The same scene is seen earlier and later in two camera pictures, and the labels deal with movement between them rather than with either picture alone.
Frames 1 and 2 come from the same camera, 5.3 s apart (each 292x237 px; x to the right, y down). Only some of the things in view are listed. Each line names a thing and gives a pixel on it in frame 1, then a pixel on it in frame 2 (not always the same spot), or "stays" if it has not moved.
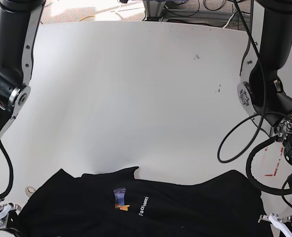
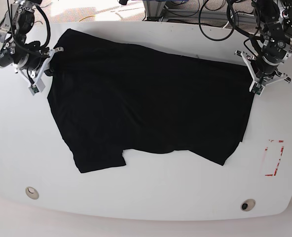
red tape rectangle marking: [277, 164] stays
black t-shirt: [115, 204] -> [108, 98]
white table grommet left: [29, 191] stays
